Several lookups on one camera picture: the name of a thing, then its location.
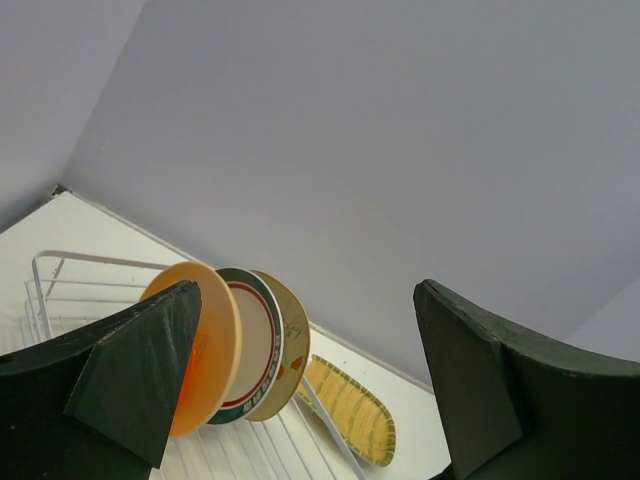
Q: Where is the white wire dish rack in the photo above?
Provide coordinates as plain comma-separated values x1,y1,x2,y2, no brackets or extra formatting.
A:
20,249,366,479

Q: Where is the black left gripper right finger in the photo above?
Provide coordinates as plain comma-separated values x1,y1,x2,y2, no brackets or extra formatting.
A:
413,279,639,479

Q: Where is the plain beige plate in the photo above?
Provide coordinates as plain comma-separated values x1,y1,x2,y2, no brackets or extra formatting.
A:
140,261,242,437

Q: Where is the orange plate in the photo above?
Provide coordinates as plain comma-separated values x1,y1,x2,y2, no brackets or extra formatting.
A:
178,334,206,403

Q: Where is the large cream bird plate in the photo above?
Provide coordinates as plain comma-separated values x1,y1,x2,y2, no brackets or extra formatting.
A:
247,270,311,422

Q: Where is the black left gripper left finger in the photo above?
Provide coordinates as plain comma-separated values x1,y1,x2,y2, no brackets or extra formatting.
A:
1,281,201,479

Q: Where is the woven bamboo tray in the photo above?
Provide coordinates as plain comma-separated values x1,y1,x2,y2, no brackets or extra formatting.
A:
305,354,396,467

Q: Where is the white plate green red rim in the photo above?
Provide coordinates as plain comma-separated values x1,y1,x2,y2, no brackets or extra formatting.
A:
208,267,284,425

